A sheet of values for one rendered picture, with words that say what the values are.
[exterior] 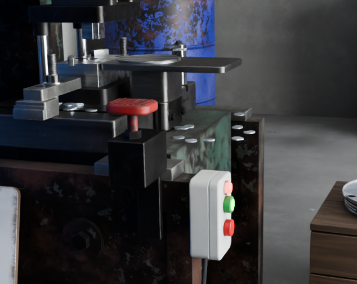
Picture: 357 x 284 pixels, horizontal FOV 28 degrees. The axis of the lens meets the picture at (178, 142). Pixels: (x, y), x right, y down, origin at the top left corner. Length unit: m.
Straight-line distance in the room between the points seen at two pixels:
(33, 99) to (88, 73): 0.16
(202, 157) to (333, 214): 0.53
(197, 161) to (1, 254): 0.40
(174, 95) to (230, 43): 3.41
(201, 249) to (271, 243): 1.42
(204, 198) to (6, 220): 0.37
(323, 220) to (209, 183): 0.70
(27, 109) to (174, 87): 0.31
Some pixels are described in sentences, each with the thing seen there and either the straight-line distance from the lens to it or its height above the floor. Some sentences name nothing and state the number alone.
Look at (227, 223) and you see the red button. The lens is 1.16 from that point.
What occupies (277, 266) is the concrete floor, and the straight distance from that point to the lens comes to 2.38.
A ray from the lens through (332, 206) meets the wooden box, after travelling 1.88.
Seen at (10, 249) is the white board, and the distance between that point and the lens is 1.29.
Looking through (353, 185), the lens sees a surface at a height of 0.39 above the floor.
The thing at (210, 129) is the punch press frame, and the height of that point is 0.64.
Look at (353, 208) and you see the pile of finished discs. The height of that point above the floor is 0.37.
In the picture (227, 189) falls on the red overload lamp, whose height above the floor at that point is 0.61.
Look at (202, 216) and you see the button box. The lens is 1.13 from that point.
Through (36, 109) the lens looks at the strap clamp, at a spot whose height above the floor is 0.72.
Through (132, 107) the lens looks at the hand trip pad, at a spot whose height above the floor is 0.76.
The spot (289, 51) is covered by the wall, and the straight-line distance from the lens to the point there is 4.71.
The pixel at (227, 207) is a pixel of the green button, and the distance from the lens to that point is 1.14.
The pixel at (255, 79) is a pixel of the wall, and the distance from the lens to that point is 4.78.
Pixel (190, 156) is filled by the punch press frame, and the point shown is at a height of 0.61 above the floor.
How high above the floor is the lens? 0.95
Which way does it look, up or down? 14 degrees down
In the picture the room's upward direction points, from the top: 1 degrees counter-clockwise
